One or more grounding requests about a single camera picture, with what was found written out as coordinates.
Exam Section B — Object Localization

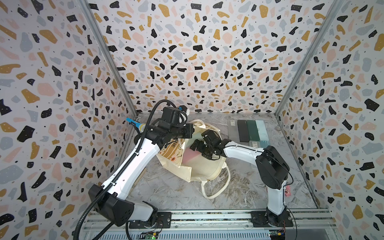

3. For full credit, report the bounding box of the cream floral canvas bag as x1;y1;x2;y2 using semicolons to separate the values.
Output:
157;120;231;200

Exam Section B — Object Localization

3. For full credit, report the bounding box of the blue toy microphone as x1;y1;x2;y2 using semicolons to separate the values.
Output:
126;118;146;133

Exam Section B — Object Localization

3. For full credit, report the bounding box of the small pink toy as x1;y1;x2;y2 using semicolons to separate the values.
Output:
285;185;292;197

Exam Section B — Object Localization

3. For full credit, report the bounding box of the black pencil case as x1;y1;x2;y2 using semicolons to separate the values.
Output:
237;120;250;143

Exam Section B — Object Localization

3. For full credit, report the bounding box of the black corrugated cable conduit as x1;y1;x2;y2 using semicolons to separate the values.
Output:
72;99;178;240

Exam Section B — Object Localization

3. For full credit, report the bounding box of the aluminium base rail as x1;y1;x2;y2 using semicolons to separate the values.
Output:
101;209;342;240

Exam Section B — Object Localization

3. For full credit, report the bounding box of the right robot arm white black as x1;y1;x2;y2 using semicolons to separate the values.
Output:
189;130;294;228

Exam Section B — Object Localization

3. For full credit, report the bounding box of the teal translucent pencil case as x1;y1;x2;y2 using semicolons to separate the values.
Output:
260;140;270;149

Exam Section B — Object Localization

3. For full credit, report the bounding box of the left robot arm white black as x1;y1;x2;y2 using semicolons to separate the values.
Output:
89;124;194;227

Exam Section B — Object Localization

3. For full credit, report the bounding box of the translucent grey pencil case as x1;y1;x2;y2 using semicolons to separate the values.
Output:
228;120;240;143

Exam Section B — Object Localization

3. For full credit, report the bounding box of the clear frosted pencil case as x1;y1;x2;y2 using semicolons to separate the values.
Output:
249;141;261;148

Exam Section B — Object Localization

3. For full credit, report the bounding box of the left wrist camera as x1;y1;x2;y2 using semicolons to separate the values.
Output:
161;106;190;128

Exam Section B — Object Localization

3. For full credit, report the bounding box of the dark green book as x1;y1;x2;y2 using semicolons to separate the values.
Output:
246;120;260;142

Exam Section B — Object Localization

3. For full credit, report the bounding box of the light mint pencil case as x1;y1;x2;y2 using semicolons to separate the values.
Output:
256;120;269;142

